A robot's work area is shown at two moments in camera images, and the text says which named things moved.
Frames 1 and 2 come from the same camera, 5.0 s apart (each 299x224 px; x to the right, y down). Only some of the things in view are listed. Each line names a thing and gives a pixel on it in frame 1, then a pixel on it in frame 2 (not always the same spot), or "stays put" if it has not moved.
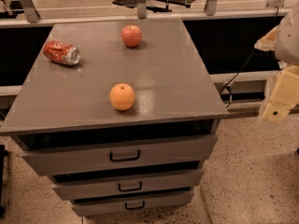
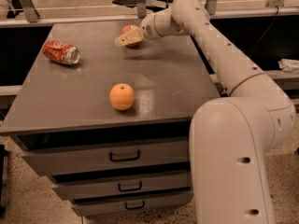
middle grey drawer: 123,185 stays put
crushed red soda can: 63,52 stays put
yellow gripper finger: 284,96 -> 134,35
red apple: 132,35 stays put
